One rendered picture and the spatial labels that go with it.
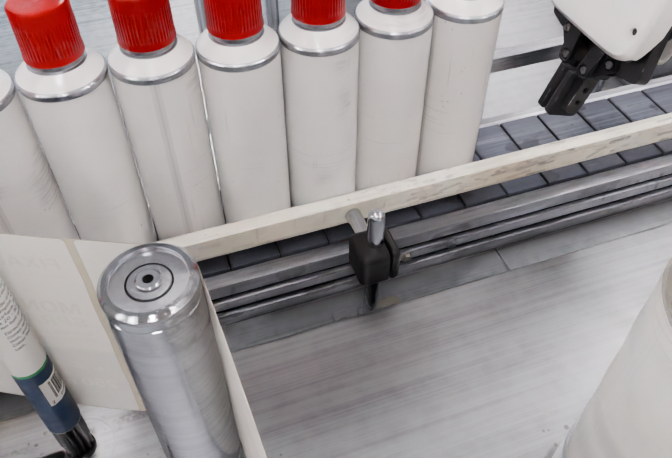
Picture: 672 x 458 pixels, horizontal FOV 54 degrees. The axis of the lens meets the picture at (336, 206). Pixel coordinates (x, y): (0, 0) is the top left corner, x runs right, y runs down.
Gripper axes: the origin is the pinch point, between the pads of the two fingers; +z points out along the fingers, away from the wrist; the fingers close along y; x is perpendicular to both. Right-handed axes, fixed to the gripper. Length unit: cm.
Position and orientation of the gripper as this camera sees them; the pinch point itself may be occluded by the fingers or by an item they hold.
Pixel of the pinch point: (567, 90)
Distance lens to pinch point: 58.2
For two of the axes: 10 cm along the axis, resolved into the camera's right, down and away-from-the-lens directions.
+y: 3.6, 6.9, -6.2
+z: -3.2, 7.2, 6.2
